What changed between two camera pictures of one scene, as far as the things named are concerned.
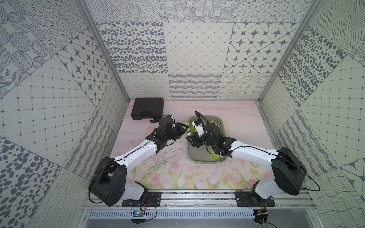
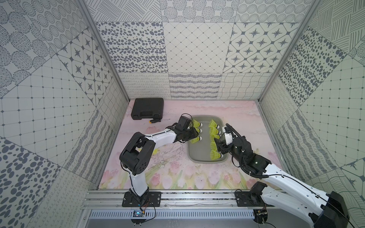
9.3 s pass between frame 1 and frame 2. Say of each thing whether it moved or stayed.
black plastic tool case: stayed
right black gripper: moved
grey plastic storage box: stayed
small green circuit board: stayed
